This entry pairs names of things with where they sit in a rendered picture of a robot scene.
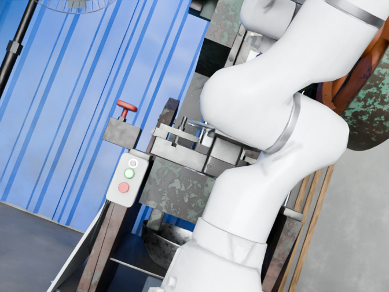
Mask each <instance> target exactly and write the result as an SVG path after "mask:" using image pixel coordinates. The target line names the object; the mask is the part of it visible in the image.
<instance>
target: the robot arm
mask: <svg viewBox="0 0 389 292"><path fill-rule="evenodd" d="M388 16H389V0H244V2H243V5H242V7H241V11H240V20H241V23H242V25H243V26H244V28H245V30H247V31H251V32H255V33H257V34H261V35H262V36H257V35H246V37H245V40H244V41H245V43H247V44H249V45H251V46H252V47H254V48H257V50H258V51H259V52H260V53H259V54H257V55H256V57H255V58H254V59H252V60H250V61H248V62H246V63H244V64H239V65H234V66H231V67H227V68H222V69H220V70H218V71H217V72H216V73H215V74H214V75H213V76H212V77H211V78H210V79H209V80H208V81H207V82H206V83H205V84H204V87H203V90H202V93H201V95H200V112H201V114H202V116H203V119H204V121H205V122H207V123H208V124H210V125H211V126H213V127H214V128H216V129H217V130H219V131H220V132H222V133H223V134H225V135H227V136H229V137H232V138H235V139H237V140H240V141H242V142H244V143H247V144H249V145H252V146H254V147H257V148H259V149H261V152H260V155H259V157H258V159H257V160H256V162H255V163H253V164H251V165H249V166H244V167H237V168H232V169H227V170H225V171H224V172H223V173H222V174H221V175H220V176H219V177H218V178H217V179H216V180H215V184H214V186H213V188H212V191H211V194H210V197H209V198H208V201H207V204H206V206H205V209H204V211H203V215H202V217H199V218H198V220H197V223H196V226H195V228H194V231H193V233H192V240H190V241H188V242H187V243H185V244H184V245H182V246H181V247H179V248H178V249H177V252H176V254H175V256H174V258H173V260H172V262H171V265H170V267H169V269H168V271H167V273H166V276H165V278H164V280H163V283H162V285H161V286H160V287H150V288H149V290H148V292H263V291H262V285H261V279H260V275H261V268H262V264H263V259H264V256H265V252H266V248H267V244H266V241H267V238H268V236H269V233H270V231H271V228H272V226H273V224H274V221H275V219H276V217H277V214H278V212H279V209H280V207H281V205H282V204H283V202H284V200H285V198H286V197H287V195H288V193H289V192H290V191H291V190H292V188H293V187H294V186H295V185H296V184H297V183H298V182H299V181H300V180H301V179H303V178H305V177H306V176H308V175H309V174H311V173H313V172H314V171H317V170H319V169H322V168H325V167H327V166H330V165H332V164H335V163H336V161H337V160H338V159H339V158H340V157H341V155H342V154H343V153H344V151H345V150H346V147H347V142H348V134H349V128H348V124H347V123H346V122H345V121H344V119H343V118H342V117H340V116H339V115H338V114H336V113H335V112H333V111H332V110H331V109H330V108H328V107H327V106H325V105H323V104H321V103H319V102H317V101H315V100H313V99H312V98H309V97H307V96H305V95H304V94H301V93H299V92H298V90H300V89H302V88H304V87H306V86H308V85H310V84H312V83H318V82H327V81H334V80H336V79H339V78H341V77H343V76H345V75H347V74H348V73H349V72H350V71H351V69H352V68H353V66H354V65H355V63H356V62H357V61H358V59H359V58H360V57H361V55H362V54H363V52H364V51H365V49H366V48H367V47H368V45H369V44H370V42H371V41H372V39H373V38H374V37H375V35H376V34H377V32H378V31H379V29H381V27H382V25H383V24H384V22H385V21H386V20H387V18H388Z"/></svg>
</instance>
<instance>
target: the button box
mask: <svg viewBox="0 0 389 292"><path fill-rule="evenodd" d="M131 159H136V160H137V162H138V165H137V167H135V168H132V167H130V166H129V161H130V160H131ZM148 166H149V162H148V161H147V160H146V159H143V158H140V157H138V156H135V155H132V154H130V153H123V154H122V156H121V158H120V161H119V163H118V166H117V168H116V171H115V174H114V176H113V179H112V181H111V184H110V186H109V189H108V192H107V194H106V198H107V200H106V202H105V204H104V207H103V208H102V211H101V214H100V216H99V218H98V221H97V223H96V226H95V228H94V231H93V234H92V236H91V239H90V243H89V246H88V253H89V254H90V253H91V252H90V249H91V245H92V242H93V239H94V236H95V234H96V231H97V228H98V226H99V223H100V221H101V219H102V216H103V214H104V211H105V209H106V207H107V205H108V202H109V201H111V202H115V203H117V204H119V205H122V206H125V207H131V206H132V205H133V204H134V202H135V199H136V197H137V195H138V191H139V190H140V187H141V184H142V181H143V179H144V177H145V174H146V171H147V169H148ZM127 168H132V169H133V170H134V172H135V175H134V177H133V178H126V177H125V176H124V171H125V170H126V169H127ZM122 182H126V183H128V185H129V190H128V191H127V192H125V193H122V192H120V191H119V189H118V186H119V184H120V183H122Z"/></svg>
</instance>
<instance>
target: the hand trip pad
mask: <svg viewBox="0 0 389 292"><path fill-rule="evenodd" d="M116 104H117V105H118V106H119V107H122V108H123V111H122V114H121V116H120V117H122V118H126V116H127V113H128V111H132V112H137V110H138V108H137V107H136V106H134V105H132V104H130V103H127V102H125V101H122V100H118V101H117V102H116Z"/></svg>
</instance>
